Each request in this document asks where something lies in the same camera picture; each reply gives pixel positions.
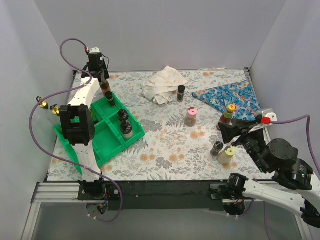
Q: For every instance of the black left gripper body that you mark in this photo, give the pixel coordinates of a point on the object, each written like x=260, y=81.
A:
x=99, y=74

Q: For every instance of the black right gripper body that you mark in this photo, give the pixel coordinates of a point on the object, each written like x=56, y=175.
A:
x=242, y=133

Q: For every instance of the dark round-cap bottle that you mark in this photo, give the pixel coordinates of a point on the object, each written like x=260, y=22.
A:
x=217, y=147

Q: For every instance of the red chili sauce bottle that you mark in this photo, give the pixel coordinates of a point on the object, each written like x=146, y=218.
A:
x=227, y=116
x=105, y=87

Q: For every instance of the gold-cap pepper grinder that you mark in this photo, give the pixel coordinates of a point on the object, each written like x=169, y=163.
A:
x=110, y=99

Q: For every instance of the pink-lid spice jar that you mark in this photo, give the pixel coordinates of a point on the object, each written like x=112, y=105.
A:
x=191, y=117

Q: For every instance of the small black-cap spice jar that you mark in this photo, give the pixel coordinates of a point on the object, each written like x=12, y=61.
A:
x=123, y=115

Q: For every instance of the black-lid seasoning shaker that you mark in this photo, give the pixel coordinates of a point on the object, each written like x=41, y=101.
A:
x=180, y=93

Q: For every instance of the clear gold-spout oil bottle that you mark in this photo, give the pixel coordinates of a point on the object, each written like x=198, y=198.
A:
x=54, y=116

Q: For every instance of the black-cap white powder bottle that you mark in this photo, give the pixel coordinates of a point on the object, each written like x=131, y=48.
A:
x=126, y=130

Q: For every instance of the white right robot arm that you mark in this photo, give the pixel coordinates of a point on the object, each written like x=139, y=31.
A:
x=279, y=157

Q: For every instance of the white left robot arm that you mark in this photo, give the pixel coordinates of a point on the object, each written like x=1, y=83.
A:
x=78, y=126

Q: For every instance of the yellow-lid white sauce bottle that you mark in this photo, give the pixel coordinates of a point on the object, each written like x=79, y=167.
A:
x=226, y=155

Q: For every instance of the blue floral cloth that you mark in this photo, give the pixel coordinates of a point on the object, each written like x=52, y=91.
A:
x=239, y=94

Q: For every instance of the white crumpled cloth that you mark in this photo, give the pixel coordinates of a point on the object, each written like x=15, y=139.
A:
x=158, y=89

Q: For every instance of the green plastic organizer tray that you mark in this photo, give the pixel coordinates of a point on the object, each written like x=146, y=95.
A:
x=108, y=141

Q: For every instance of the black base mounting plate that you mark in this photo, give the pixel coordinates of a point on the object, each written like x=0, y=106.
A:
x=159, y=195

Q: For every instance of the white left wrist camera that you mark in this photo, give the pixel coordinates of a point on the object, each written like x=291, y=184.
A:
x=94, y=50

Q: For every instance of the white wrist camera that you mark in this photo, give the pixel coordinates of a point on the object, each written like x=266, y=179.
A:
x=94, y=50
x=264, y=118

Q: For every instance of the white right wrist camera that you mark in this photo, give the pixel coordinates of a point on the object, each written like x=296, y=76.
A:
x=264, y=118

